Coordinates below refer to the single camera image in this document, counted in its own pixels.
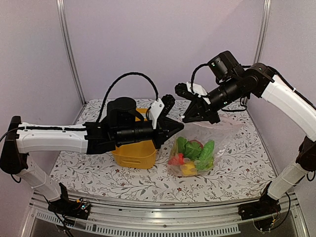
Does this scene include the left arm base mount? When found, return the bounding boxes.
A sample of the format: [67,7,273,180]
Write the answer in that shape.
[48,183,91,220]

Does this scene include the yellow lemon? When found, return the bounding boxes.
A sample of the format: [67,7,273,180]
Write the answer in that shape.
[180,163,197,176]

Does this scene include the aluminium frame post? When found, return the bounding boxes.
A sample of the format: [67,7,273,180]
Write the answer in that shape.
[253,0,272,63]
[56,0,87,106]

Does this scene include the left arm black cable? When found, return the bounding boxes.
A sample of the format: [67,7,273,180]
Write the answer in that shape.
[97,72,159,124]

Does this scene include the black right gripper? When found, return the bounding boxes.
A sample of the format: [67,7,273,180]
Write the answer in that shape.
[182,76,243,124]

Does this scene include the left aluminium frame post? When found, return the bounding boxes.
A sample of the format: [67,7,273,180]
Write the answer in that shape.
[56,0,87,106]

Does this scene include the right aluminium frame post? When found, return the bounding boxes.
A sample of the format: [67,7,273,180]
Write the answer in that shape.
[253,0,272,63]

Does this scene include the clear zip top bag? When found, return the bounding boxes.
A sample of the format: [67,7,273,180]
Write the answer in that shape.
[167,116,242,177]

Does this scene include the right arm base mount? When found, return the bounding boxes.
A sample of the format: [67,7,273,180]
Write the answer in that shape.
[238,187,281,232]

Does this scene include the floral table mat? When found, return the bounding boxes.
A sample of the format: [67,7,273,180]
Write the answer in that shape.
[50,112,276,202]

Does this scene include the green cucumber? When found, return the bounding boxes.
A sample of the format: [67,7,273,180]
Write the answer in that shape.
[196,140,215,170]

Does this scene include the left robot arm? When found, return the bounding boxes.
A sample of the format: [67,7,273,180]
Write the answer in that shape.
[0,95,184,214]

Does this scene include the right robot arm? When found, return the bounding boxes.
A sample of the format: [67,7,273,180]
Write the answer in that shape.
[175,51,316,215]

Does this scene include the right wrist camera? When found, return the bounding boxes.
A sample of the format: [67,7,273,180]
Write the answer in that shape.
[175,82,211,105]

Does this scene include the yellow plastic basket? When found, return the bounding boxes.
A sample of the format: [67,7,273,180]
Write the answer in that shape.
[111,108,158,170]

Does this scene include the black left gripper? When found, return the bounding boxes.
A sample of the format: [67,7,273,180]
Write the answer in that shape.
[115,118,184,149]

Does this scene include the front aluminium rail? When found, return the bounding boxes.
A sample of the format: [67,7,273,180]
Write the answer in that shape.
[21,190,308,237]

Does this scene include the orange carrot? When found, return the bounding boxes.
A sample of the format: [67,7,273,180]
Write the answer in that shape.
[168,136,204,166]

